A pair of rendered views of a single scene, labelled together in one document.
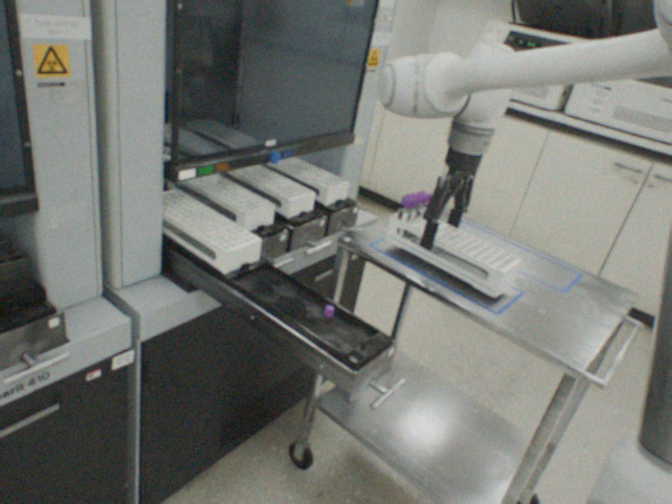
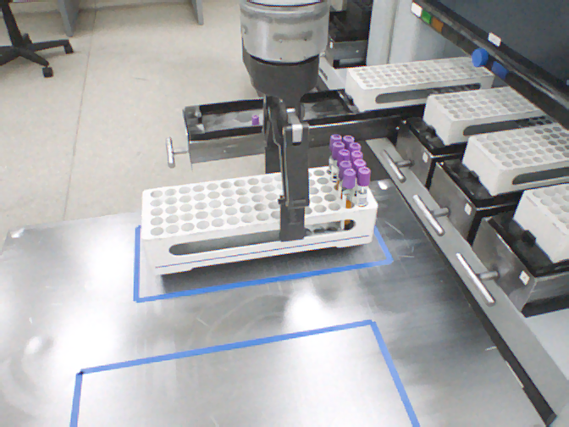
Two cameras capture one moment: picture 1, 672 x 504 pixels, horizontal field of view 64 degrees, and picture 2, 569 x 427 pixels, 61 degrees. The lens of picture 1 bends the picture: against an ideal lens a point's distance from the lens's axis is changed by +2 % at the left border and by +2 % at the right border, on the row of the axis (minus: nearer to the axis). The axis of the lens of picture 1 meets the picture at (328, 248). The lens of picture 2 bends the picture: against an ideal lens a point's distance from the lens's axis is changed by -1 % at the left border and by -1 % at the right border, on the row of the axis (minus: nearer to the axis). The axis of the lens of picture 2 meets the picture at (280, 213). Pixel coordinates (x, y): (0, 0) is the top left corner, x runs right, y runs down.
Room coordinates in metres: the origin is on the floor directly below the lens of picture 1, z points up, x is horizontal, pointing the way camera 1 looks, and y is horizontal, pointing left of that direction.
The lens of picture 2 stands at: (1.45, -0.62, 1.30)
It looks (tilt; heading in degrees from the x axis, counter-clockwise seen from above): 41 degrees down; 132
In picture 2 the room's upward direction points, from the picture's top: straight up
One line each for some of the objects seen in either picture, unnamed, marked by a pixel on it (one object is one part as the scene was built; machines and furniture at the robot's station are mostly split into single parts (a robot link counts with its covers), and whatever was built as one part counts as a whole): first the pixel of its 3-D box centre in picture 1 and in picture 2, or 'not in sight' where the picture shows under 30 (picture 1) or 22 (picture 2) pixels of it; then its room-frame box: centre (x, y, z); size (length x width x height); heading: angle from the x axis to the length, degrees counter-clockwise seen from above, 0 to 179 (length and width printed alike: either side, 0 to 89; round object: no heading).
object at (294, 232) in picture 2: (453, 223); (292, 218); (1.16, -0.28, 0.91); 0.03 x 0.01 x 0.07; 53
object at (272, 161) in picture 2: (429, 234); (275, 168); (1.08, -0.22, 0.91); 0.03 x 0.01 x 0.07; 53
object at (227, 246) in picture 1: (198, 230); (417, 85); (1.02, 0.29, 0.83); 0.30 x 0.10 x 0.06; 56
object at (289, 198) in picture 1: (262, 187); (555, 157); (1.34, 0.21, 0.83); 0.30 x 0.10 x 0.06; 56
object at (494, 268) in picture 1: (449, 248); (258, 216); (1.10, -0.28, 0.87); 0.30 x 0.10 x 0.06; 54
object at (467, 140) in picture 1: (469, 137); (284, 23); (1.12, -0.25, 1.13); 0.09 x 0.09 x 0.06
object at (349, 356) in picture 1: (251, 287); (336, 117); (0.92, 0.14, 0.78); 0.73 x 0.14 x 0.09; 56
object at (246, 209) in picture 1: (219, 198); (504, 113); (1.21, 0.29, 0.83); 0.30 x 0.10 x 0.06; 56
